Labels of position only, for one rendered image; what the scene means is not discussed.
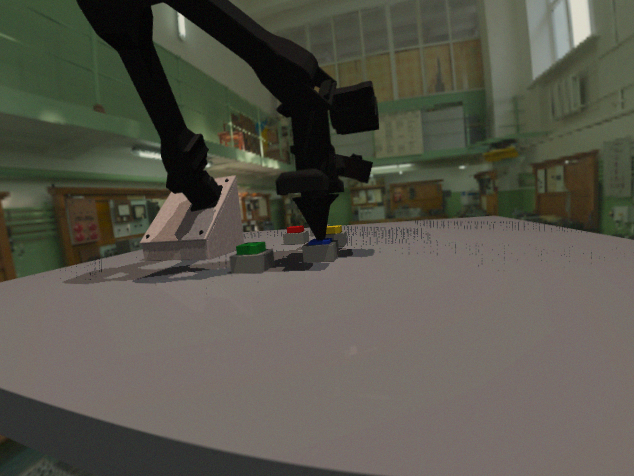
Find blue button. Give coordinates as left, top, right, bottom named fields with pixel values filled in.
left=302, top=238, right=339, bottom=263

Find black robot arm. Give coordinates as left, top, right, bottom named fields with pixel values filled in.
left=76, top=0, right=379, bottom=212

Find red button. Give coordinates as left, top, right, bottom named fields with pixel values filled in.
left=283, top=226, right=309, bottom=245

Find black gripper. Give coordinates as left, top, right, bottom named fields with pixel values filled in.
left=275, top=135, right=344, bottom=240

